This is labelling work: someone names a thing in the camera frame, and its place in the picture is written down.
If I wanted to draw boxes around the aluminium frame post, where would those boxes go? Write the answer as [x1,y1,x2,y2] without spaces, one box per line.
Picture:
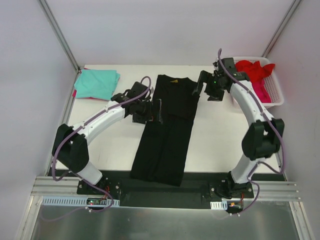
[38,0,81,72]
[261,0,304,58]

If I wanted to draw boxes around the white plastic basket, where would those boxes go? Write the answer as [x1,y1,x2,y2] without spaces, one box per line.
[234,56,284,108]

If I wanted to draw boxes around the black t-shirt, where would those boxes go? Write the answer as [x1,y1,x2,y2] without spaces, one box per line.
[130,74,200,187]

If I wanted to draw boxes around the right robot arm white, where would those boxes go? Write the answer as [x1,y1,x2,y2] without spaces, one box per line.
[193,57,285,198]

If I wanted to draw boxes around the red t-shirt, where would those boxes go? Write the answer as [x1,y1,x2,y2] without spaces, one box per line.
[235,60,276,85]

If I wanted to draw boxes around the left aluminium frame post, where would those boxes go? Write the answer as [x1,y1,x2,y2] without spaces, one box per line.
[38,0,81,72]

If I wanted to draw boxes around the magenta t-shirt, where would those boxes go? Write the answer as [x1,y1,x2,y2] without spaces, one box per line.
[252,79,272,103]

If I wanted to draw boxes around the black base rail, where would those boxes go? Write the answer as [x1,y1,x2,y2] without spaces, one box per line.
[47,172,276,210]

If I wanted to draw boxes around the folded teal t-shirt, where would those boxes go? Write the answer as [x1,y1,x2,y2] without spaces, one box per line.
[72,68,121,101]

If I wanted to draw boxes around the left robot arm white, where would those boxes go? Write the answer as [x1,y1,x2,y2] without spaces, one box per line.
[52,81,163,195]

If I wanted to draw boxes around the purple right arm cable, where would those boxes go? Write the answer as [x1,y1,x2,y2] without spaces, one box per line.
[217,48,286,213]

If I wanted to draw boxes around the right aluminium frame post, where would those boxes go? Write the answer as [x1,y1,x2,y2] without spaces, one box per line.
[261,0,304,58]

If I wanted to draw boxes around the folded pink t-shirt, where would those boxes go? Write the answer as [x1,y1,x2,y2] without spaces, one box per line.
[74,69,110,101]

